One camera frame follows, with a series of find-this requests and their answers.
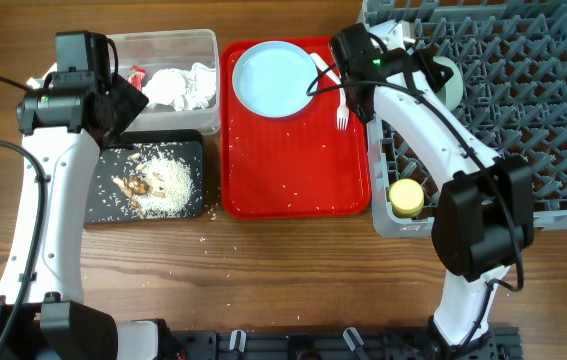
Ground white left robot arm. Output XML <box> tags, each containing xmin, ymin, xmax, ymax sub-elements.
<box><xmin>0</xmin><ymin>31</ymin><xmax>170</xmax><ymax>359</ymax></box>

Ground light blue plate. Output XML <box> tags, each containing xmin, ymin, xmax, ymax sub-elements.
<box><xmin>231</xmin><ymin>41</ymin><xmax>318</xmax><ymax>118</ymax></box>

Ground grey dishwasher rack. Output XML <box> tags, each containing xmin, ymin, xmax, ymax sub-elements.
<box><xmin>359</xmin><ymin>0</ymin><xmax>567</xmax><ymax>230</ymax></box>

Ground white tissue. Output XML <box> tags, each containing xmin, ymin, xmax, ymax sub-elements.
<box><xmin>141</xmin><ymin>62</ymin><xmax>217</xmax><ymax>112</ymax></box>

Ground rice and food scraps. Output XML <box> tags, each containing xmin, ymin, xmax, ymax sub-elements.
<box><xmin>87</xmin><ymin>142</ymin><xmax>203</xmax><ymax>220</ymax></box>

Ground red snack wrapper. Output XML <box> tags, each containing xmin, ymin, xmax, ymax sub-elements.
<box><xmin>127</xmin><ymin>65</ymin><xmax>147</xmax><ymax>91</ymax></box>

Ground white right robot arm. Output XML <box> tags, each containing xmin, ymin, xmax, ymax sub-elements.
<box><xmin>329</xmin><ymin>21</ymin><xmax>534</xmax><ymax>356</ymax></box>

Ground yellow plastic cup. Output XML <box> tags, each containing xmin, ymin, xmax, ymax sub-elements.
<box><xmin>388</xmin><ymin>179</ymin><xmax>425</xmax><ymax>218</ymax></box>

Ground red serving tray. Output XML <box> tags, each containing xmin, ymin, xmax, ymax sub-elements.
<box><xmin>220</xmin><ymin>40</ymin><xmax>371</xmax><ymax>220</ymax></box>

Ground white plastic fork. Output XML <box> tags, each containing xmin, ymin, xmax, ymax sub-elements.
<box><xmin>336</xmin><ymin>88</ymin><xmax>350</xmax><ymax>130</ymax></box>

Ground black plastic tray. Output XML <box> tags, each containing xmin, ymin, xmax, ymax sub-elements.
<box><xmin>82</xmin><ymin>128</ymin><xmax>206</xmax><ymax>224</ymax></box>

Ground clear plastic bin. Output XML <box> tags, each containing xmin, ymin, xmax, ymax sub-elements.
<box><xmin>110</xmin><ymin>29</ymin><xmax>220</xmax><ymax>135</ymax></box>

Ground green bowl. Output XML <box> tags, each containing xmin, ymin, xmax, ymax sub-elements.
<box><xmin>433</xmin><ymin>56</ymin><xmax>464</xmax><ymax>111</ymax></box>

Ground white plastic spoon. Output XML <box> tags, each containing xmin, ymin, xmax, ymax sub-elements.
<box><xmin>310</xmin><ymin>53</ymin><xmax>341</xmax><ymax>85</ymax></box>

